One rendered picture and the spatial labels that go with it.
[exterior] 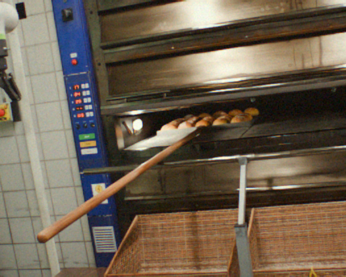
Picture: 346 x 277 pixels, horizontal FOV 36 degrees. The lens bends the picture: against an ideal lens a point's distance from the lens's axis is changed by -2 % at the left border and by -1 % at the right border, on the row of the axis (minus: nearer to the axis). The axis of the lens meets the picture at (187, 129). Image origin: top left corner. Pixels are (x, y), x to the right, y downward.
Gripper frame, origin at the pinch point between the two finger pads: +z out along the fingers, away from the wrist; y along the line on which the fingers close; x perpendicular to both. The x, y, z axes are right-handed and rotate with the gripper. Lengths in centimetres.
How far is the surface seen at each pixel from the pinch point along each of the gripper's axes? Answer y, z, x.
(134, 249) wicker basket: -85, 75, -2
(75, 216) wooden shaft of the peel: 17.1, 28.1, 31.3
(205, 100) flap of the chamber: -85, 7, 44
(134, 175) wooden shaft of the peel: -31, 27, 29
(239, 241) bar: -41, 57, 62
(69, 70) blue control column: -95, -16, -28
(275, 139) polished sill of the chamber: -101, 29, 70
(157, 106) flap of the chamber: -85, 7, 21
